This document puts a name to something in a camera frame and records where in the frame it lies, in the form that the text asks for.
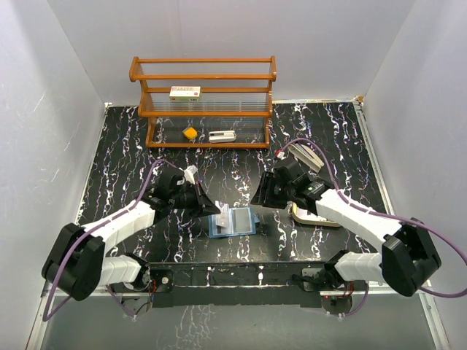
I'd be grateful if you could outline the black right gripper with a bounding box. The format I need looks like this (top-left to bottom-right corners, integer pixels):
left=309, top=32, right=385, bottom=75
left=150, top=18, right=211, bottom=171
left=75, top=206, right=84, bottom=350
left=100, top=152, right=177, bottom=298
left=252, top=172, right=294, bottom=209

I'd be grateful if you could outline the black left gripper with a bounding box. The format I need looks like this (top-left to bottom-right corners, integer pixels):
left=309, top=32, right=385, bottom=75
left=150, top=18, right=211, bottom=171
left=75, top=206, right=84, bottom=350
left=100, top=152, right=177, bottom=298
left=169, top=180, right=220, bottom=218

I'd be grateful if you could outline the white printed credit card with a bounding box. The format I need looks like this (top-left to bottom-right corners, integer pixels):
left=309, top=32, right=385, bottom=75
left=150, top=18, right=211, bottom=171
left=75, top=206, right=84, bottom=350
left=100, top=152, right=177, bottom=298
left=215, top=201, right=230, bottom=226

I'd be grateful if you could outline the grey credit card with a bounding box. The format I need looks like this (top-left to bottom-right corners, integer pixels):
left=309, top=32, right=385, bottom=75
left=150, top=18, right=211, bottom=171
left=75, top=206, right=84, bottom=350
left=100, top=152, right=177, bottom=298
left=233, top=208, right=251, bottom=233

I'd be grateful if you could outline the white magnetic stripe card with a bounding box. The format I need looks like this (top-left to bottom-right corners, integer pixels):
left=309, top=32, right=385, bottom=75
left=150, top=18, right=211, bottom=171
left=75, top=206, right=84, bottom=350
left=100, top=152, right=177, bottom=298
left=215, top=214, right=233, bottom=236

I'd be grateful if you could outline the blue leather card holder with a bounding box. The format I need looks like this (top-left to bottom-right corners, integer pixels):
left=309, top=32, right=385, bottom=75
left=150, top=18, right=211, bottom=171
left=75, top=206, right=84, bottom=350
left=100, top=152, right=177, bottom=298
left=209, top=207, right=260, bottom=238

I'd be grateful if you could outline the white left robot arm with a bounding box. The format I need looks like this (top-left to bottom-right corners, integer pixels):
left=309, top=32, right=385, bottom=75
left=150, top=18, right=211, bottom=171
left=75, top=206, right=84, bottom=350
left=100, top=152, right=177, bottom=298
left=42, top=168, right=220, bottom=301

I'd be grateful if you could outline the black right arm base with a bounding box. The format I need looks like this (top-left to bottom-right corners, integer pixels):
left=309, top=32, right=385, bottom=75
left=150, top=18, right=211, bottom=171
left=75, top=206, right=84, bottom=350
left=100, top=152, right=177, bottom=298
left=290, top=268, right=369, bottom=321

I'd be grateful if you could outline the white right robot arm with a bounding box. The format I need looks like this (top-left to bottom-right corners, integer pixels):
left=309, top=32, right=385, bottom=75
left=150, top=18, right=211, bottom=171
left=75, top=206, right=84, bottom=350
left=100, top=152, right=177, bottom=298
left=250, top=157, right=441, bottom=297

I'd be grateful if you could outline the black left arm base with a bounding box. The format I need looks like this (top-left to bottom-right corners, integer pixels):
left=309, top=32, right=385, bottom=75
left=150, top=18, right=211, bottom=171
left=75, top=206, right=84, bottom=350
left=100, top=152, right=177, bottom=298
left=105, top=270, right=173, bottom=321

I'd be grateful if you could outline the beige oval tray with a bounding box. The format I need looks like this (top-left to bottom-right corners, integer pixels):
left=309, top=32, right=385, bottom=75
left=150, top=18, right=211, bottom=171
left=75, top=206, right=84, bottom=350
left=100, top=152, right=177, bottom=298
left=289, top=203, right=340, bottom=228

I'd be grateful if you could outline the white grey stapler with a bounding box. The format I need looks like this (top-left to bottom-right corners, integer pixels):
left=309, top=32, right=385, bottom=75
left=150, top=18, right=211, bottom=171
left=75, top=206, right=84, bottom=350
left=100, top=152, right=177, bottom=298
left=209, top=131, right=236, bottom=144

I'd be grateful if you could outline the yellow square block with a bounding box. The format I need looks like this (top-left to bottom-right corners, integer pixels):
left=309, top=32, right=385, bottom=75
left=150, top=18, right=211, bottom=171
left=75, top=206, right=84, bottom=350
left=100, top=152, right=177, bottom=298
left=182, top=127, right=198, bottom=141

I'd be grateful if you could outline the brown wooden shelf rack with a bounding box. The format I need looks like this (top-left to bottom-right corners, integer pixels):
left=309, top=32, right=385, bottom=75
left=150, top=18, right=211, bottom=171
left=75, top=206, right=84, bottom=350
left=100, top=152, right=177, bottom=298
left=128, top=56, right=277, bottom=149

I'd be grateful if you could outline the white red paper box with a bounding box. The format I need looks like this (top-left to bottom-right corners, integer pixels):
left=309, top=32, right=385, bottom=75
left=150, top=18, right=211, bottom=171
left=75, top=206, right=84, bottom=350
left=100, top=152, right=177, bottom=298
left=169, top=86, right=201, bottom=102

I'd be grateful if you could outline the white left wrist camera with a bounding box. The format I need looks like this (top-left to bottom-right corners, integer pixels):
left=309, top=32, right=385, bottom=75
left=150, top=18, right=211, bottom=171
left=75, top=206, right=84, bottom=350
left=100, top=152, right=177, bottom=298
left=183, top=165, right=198, bottom=184

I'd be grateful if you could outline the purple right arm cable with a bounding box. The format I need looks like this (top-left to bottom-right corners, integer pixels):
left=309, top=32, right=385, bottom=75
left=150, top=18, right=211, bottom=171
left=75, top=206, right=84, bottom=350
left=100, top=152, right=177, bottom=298
left=280, top=138, right=467, bottom=298

